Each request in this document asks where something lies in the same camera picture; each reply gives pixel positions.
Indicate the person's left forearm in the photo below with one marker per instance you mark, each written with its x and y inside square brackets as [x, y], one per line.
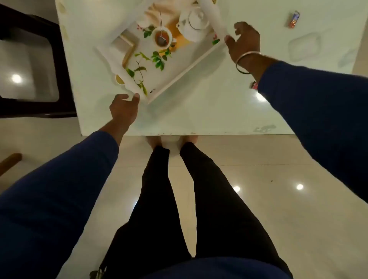
[72, 178]

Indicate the orange blue candy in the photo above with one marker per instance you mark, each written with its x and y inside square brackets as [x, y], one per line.
[293, 20]

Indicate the person's left hand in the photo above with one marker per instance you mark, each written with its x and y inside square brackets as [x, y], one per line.
[123, 110]

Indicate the person's right hand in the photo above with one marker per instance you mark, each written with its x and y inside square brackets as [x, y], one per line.
[247, 43]

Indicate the person's right forearm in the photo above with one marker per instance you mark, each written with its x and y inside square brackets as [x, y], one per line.
[302, 95]

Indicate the person's right leg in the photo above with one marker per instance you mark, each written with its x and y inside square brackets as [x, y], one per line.
[218, 215]

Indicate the person's blue shirt torso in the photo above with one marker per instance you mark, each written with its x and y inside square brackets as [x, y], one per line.
[215, 270]

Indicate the person's leg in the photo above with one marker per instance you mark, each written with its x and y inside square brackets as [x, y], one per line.
[218, 215]
[155, 215]

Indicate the white leaf print tray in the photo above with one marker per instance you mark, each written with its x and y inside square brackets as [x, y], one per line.
[184, 57]

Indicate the person's left leg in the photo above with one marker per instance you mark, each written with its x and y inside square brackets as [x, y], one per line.
[155, 215]

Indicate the silver bangle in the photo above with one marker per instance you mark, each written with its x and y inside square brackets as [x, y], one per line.
[236, 65]

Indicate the dark brown stool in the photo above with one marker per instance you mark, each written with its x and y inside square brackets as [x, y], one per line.
[66, 86]

